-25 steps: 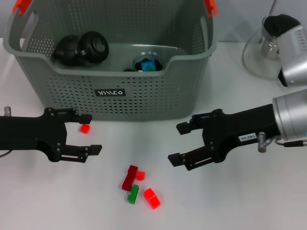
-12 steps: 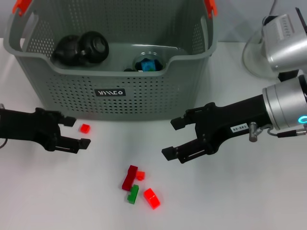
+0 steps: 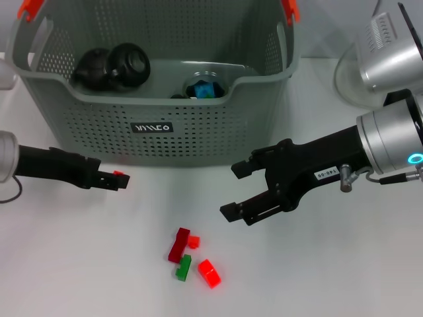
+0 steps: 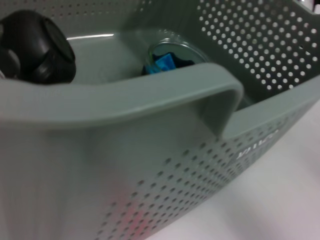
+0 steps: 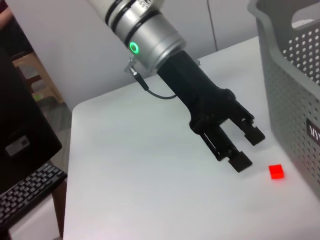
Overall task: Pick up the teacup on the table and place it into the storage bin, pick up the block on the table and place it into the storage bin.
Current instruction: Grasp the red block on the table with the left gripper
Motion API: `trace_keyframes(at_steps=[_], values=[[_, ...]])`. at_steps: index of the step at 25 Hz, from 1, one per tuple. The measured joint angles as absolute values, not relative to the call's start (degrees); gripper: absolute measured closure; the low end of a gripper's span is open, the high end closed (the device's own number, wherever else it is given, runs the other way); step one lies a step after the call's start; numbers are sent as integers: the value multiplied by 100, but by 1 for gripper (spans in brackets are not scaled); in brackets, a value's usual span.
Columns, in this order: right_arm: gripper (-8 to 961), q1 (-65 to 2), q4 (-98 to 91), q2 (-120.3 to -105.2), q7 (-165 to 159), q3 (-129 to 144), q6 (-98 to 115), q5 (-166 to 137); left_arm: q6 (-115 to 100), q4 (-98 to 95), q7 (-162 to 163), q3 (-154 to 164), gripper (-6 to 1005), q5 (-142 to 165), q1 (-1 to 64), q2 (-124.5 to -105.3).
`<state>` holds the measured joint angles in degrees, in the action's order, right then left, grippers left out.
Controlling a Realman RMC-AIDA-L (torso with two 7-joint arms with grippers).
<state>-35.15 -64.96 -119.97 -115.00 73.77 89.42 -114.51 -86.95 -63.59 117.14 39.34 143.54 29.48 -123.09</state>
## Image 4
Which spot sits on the blue square toy plate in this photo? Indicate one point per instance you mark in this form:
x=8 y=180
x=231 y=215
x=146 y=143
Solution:
x=163 y=63

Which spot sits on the glass teacup black sleeve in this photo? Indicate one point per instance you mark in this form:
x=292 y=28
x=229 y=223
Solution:
x=180 y=53
x=37 y=50

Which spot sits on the grey perforated storage basket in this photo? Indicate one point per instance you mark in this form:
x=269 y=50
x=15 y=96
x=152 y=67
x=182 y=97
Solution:
x=175 y=150

